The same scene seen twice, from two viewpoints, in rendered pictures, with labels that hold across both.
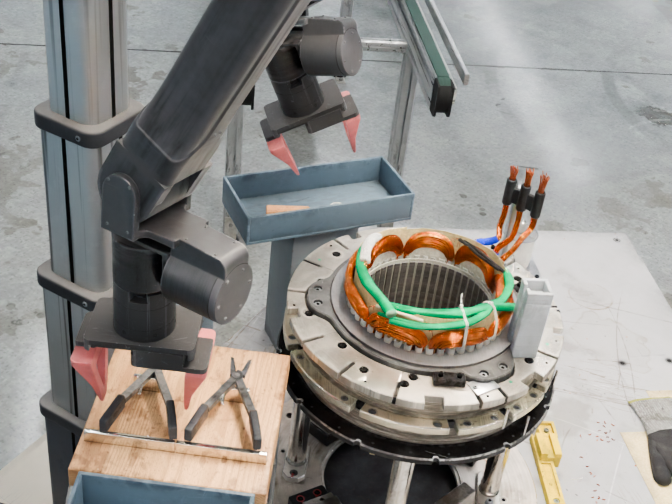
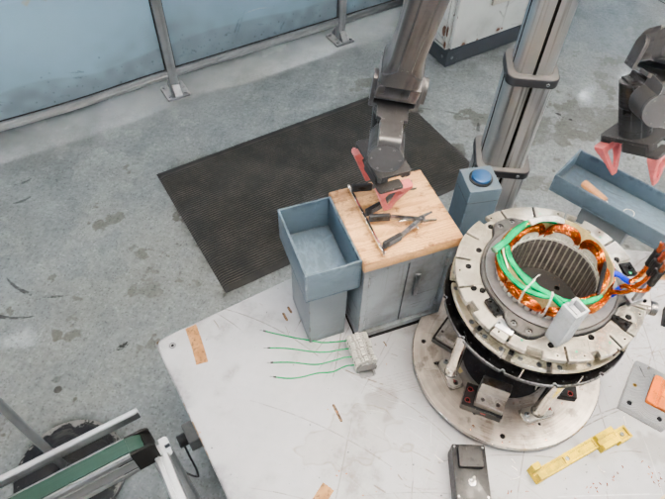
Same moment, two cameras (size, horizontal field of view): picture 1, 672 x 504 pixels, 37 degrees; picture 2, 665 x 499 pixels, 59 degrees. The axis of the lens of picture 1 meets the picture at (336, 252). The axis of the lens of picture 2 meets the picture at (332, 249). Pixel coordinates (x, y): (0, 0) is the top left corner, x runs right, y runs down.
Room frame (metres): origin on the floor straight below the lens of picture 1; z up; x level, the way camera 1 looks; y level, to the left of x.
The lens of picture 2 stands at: (0.34, -0.52, 1.90)
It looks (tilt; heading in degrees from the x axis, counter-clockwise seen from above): 52 degrees down; 68
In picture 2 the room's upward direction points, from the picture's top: 2 degrees clockwise
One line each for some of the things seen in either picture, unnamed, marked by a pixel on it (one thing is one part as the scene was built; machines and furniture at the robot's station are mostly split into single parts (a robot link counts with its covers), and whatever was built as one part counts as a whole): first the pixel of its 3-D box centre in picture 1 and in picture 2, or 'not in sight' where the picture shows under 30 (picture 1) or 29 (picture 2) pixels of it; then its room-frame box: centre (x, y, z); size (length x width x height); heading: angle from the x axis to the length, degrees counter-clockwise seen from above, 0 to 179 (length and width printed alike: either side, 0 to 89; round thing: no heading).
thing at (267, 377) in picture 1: (187, 415); (394, 218); (0.73, 0.13, 1.05); 0.20 x 0.19 x 0.02; 0
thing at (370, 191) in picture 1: (310, 266); (597, 236); (1.19, 0.03, 0.92); 0.25 x 0.11 x 0.28; 117
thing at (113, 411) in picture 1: (112, 413); (361, 187); (0.69, 0.20, 1.09); 0.04 x 0.01 x 0.02; 166
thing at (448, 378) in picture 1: (449, 377); (494, 306); (0.79, -0.13, 1.10); 0.03 x 0.01 x 0.01; 95
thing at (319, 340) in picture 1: (424, 309); (548, 277); (0.91, -0.11, 1.09); 0.32 x 0.32 x 0.01
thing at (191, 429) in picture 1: (196, 422); (379, 217); (0.69, 0.11, 1.09); 0.04 x 0.01 x 0.02; 165
